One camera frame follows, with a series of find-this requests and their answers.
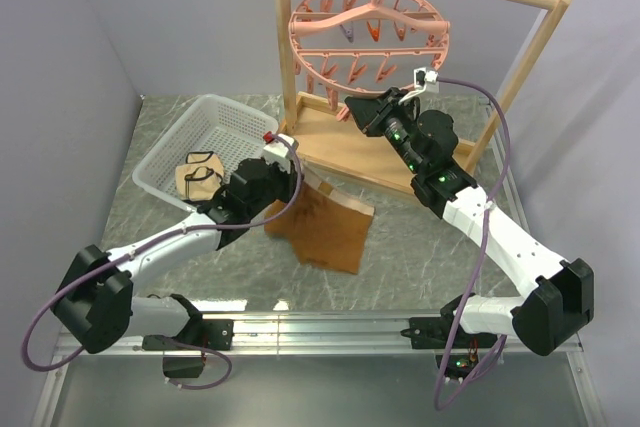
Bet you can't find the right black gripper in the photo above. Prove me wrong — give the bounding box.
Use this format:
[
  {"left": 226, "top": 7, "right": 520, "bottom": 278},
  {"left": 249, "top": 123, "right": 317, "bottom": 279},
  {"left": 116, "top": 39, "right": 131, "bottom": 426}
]
[{"left": 345, "top": 89, "right": 425, "bottom": 176}]

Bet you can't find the brown boxer underwear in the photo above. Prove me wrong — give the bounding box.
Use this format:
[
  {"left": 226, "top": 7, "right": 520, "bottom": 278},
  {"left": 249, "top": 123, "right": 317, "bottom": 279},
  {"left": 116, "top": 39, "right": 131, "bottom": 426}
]
[{"left": 264, "top": 167, "right": 375, "bottom": 275}]

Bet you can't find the pink round clip hanger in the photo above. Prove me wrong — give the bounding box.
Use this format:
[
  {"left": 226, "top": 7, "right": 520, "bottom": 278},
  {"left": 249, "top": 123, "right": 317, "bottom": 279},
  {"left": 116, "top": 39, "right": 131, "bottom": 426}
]
[{"left": 288, "top": 0, "right": 450, "bottom": 121}]

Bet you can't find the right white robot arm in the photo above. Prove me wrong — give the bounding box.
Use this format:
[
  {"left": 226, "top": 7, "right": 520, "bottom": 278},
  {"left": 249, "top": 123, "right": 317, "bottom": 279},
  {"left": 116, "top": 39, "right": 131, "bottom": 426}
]
[{"left": 345, "top": 88, "right": 594, "bottom": 356}]

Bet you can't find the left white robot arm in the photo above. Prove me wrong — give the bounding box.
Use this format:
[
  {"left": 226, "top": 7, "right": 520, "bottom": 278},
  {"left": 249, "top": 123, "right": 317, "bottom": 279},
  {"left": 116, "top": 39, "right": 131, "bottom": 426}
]
[{"left": 51, "top": 158, "right": 302, "bottom": 354}]

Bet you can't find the beige folded underwear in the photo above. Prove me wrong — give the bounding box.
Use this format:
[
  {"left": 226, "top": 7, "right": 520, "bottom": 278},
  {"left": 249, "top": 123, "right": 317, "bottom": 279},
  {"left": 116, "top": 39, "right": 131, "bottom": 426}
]
[{"left": 174, "top": 151, "right": 225, "bottom": 203}]

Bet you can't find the wooden hanging rack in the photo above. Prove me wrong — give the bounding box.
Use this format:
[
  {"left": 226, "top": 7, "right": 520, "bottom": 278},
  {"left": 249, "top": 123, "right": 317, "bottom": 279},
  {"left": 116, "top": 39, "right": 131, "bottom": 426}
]
[{"left": 267, "top": 0, "right": 575, "bottom": 198}]

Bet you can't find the white plastic laundry basket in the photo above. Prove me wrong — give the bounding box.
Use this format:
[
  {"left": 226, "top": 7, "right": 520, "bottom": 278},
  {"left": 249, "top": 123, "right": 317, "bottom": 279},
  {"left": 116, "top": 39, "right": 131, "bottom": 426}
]
[{"left": 132, "top": 94, "right": 279, "bottom": 212}]

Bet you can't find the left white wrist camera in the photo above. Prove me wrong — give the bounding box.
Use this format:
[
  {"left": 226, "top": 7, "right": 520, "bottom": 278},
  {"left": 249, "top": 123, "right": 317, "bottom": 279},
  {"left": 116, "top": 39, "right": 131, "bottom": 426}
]
[{"left": 260, "top": 131, "right": 299, "bottom": 173}]

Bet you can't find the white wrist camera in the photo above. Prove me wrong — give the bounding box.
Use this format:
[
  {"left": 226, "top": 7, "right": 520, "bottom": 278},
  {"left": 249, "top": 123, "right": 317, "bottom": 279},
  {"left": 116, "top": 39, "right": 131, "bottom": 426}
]
[
  {"left": 399, "top": 67, "right": 439, "bottom": 104},
  {"left": 260, "top": 131, "right": 299, "bottom": 173}
]

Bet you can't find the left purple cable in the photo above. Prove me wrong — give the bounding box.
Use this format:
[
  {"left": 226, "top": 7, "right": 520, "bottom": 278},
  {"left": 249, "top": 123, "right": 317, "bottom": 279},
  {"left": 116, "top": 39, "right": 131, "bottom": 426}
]
[{"left": 20, "top": 139, "right": 304, "bottom": 391}]

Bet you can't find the purple cable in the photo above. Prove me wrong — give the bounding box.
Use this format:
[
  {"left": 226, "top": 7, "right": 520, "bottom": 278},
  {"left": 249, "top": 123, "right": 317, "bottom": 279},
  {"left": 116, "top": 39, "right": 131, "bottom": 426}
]
[
  {"left": 20, "top": 139, "right": 304, "bottom": 391},
  {"left": 432, "top": 74, "right": 511, "bottom": 412}
]

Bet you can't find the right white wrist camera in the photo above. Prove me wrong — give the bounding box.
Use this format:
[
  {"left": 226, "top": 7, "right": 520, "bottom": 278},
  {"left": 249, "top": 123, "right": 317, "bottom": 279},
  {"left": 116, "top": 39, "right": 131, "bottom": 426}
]
[{"left": 399, "top": 67, "right": 439, "bottom": 104}]

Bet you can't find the aluminium mounting rail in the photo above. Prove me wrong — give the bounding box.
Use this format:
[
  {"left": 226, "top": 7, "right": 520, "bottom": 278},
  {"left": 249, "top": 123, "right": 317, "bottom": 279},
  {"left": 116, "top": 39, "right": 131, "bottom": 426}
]
[{"left": 33, "top": 311, "right": 606, "bottom": 426}]

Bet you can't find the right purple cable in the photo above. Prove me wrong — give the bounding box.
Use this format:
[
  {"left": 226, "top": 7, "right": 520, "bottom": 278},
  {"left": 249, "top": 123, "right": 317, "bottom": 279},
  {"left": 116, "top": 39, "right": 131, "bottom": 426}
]
[{"left": 432, "top": 74, "right": 511, "bottom": 412}]

